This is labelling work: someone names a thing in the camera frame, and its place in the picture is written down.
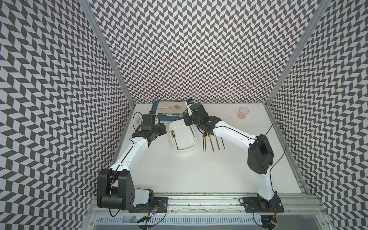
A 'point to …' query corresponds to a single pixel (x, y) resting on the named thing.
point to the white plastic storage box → (183, 137)
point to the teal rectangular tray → (166, 117)
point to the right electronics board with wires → (269, 222)
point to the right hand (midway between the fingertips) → (186, 115)
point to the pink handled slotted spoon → (176, 106)
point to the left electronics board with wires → (155, 208)
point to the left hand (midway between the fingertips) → (164, 128)
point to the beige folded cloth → (171, 110)
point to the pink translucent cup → (243, 112)
